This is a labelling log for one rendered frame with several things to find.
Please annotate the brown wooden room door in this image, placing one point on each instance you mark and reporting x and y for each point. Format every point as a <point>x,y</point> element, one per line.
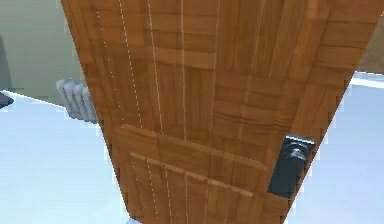
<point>206,83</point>

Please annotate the grey ribbed radiator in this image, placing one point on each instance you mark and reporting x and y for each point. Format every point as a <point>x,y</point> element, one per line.
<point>77,100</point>

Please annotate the dark grey flat object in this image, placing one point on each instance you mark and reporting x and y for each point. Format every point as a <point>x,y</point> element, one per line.
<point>4,100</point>

